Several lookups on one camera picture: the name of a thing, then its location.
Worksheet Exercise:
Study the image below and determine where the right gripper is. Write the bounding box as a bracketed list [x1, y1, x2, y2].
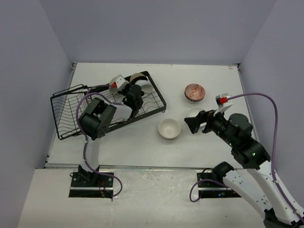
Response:
[184, 105, 237, 147]

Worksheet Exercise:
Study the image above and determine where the light blue bowl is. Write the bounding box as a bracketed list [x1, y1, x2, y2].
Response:
[187, 106, 206, 129]
[135, 80, 153, 94]

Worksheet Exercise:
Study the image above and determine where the tan and black bowl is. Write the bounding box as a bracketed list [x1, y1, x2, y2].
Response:
[129, 73, 147, 83]

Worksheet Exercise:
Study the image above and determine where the blue zigzag patterned bowl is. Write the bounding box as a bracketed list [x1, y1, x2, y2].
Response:
[184, 83, 206, 102]

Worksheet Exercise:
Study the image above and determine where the beige bowl with flower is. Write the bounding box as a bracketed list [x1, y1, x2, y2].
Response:
[158, 118, 181, 140]

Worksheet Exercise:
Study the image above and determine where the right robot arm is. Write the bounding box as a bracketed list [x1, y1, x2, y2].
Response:
[184, 110, 304, 228]

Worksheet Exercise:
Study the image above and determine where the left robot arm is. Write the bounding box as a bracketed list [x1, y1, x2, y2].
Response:
[76, 83, 144, 187]

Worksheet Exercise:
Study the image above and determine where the black wire dish rack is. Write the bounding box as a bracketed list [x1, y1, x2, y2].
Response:
[50, 71, 167, 140]

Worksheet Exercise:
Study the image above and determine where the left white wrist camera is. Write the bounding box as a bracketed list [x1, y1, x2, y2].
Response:
[109, 75, 129, 91]

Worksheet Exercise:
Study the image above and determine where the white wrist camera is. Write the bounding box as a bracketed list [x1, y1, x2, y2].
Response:
[109, 75, 129, 91]
[214, 93, 233, 116]

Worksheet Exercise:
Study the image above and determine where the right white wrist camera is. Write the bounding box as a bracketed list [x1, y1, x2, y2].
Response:
[214, 93, 233, 116]

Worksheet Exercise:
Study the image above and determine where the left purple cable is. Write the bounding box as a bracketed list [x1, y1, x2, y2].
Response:
[75, 84, 124, 197]

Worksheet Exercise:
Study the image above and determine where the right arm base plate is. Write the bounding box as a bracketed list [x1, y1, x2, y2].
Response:
[197, 169, 241, 199]

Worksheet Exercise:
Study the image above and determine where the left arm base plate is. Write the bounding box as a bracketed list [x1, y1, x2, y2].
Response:
[68, 172, 114, 199]

